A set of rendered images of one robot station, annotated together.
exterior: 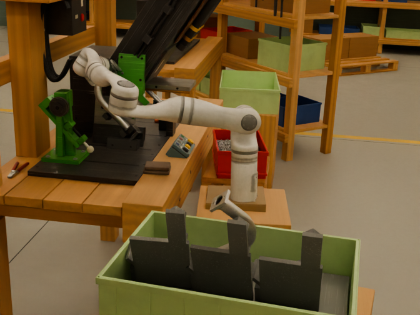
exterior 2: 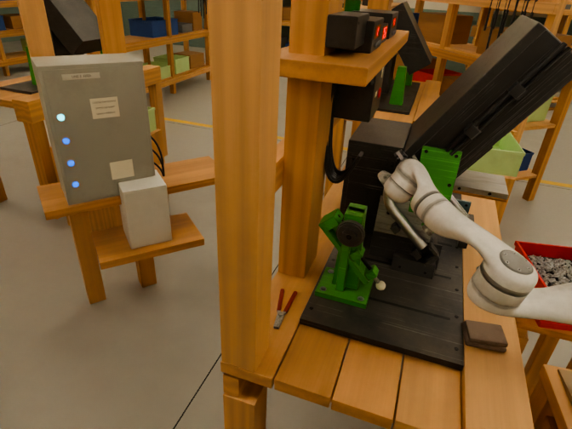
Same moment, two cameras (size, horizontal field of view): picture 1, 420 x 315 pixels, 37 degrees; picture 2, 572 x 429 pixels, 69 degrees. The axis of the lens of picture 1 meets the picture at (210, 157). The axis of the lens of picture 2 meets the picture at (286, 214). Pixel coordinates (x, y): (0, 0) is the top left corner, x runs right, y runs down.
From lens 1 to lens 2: 1.45 m
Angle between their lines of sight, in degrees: 14
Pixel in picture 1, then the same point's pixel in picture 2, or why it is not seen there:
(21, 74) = (298, 178)
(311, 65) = (534, 117)
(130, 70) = (437, 170)
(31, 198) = (314, 392)
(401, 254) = not seen: outside the picture
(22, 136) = (289, 252)
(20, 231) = not seen: hidden behind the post
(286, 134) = not seen: hidden behind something
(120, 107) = (502, 305)
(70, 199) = (374, 404)
